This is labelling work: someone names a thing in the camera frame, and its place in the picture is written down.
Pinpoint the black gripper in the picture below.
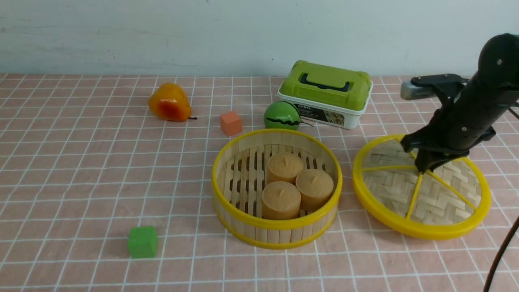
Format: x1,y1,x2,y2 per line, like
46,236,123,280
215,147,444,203
401,73,497,173

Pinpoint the yellow bamboo steamer lid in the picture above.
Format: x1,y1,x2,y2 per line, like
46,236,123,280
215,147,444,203
352,135,491,240

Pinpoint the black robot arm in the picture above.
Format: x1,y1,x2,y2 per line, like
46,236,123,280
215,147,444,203
400,33,519,173

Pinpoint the yellow bamboo steamer basket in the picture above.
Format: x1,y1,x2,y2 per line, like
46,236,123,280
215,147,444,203
211,128,343,249

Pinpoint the tan toy bun right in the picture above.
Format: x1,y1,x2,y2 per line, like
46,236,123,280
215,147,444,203
296,169,334,212

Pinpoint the tan toy bun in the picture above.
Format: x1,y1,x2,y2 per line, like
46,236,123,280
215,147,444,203
266,152,304,185
262,181,301,220
296,169,334,212

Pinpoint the green lidded white box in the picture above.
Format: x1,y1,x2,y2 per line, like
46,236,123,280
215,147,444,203
278,60,374,130

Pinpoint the tan toy bun rear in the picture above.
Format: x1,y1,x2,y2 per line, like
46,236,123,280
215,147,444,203
266,152,304,185

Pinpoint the tan toy bun front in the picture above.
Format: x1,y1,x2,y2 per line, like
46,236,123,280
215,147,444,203
262,181,301,220

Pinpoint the green toy watermelon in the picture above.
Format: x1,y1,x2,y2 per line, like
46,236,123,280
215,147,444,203
264,101,314,131

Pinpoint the orange foam cube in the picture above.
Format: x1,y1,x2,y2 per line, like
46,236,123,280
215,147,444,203
219,110,242,137

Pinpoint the orange yellow toy pear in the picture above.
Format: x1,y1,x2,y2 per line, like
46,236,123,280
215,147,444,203
148,82,197,122

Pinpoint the green foam cube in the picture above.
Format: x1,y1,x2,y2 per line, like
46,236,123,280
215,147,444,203
127,226,158,259

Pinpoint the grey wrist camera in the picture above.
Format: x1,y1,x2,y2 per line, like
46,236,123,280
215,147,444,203
400,81,436,101

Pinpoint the dark cable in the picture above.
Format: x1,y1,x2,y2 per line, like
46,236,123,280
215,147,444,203
483,106,519,292

